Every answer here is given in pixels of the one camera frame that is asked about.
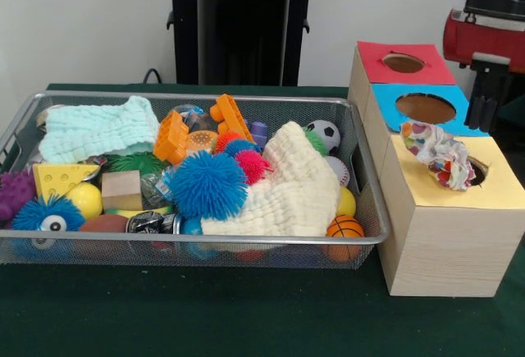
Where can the blue spiky ball with eye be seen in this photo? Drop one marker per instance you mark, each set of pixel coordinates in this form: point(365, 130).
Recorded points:
point(30, 215)

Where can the small soccer ball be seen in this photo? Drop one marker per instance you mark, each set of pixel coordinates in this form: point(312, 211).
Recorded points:
point(328, 133)

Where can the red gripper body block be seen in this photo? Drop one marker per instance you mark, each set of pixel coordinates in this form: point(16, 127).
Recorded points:
point(484, 41)

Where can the plain wooden block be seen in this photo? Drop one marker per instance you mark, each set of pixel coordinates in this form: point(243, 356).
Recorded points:
point(121, 190)

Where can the shallow clear mesh bin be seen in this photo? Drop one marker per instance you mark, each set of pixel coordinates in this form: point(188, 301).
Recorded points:
point(123, 250)

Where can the purple spiky toy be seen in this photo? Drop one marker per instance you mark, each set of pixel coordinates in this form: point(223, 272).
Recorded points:
point(14, 190)

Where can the colourful patterned cloth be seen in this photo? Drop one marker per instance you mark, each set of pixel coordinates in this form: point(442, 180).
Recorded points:
point(443, 160)

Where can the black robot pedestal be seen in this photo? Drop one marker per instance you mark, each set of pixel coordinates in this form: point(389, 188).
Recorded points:
point(229, 24)

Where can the large blue spiky ball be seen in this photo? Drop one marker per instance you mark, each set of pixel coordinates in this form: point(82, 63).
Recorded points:
point(207, 184)

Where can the wooden box with three holes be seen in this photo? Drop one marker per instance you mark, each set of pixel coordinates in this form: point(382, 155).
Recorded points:
point(443, 250)

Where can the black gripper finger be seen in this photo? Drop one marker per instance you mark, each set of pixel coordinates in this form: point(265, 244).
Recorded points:
point(490, 113)
point(476, 113)

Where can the yellow cheese wedge toy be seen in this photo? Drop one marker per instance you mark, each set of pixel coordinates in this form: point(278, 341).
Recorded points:
point(53, 178)

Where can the mint green waffle cloth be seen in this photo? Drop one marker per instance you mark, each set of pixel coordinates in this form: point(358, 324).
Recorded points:
point(94, 131)

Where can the dark green table cloth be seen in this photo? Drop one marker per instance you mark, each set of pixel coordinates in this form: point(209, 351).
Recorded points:
point(205, 316)
point(517, 111)

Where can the small orange basketball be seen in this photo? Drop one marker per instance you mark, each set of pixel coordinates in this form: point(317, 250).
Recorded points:
point(344, 227)

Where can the cream white waffle cloth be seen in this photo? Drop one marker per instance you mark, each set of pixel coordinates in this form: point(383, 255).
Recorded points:
point(295, 193)

